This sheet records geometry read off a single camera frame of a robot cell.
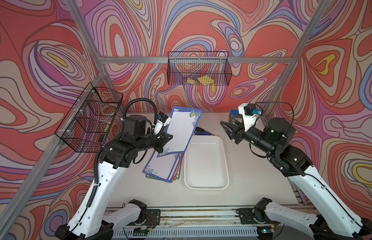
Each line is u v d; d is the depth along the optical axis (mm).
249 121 481
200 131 1040
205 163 917
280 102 1046
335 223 380
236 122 578
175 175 867
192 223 725
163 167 913
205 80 908
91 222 356
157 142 539
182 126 676
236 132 493
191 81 822
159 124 520
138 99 426
